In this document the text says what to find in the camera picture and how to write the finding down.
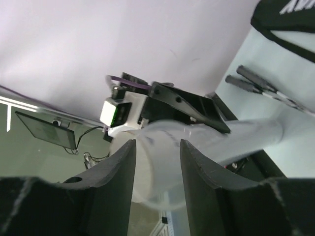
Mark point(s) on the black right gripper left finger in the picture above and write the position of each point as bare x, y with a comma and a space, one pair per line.
95, 202

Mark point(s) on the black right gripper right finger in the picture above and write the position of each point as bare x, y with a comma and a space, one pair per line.
222, 203

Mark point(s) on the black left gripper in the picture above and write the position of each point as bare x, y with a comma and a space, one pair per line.
164, 102

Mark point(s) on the white shuttlecock tube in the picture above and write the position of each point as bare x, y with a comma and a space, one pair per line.
167, 154

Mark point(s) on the black white badminton racket lower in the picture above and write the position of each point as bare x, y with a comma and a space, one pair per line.
252, 88

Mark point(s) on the white badminton racket upper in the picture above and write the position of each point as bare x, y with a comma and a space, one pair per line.
256, 79

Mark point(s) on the black Crossway racket bag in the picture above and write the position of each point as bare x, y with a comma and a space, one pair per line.
285, 15

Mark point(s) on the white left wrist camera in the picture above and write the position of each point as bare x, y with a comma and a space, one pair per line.
122, 110

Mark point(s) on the black phone on frame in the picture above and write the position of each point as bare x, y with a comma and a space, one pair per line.
48, 132

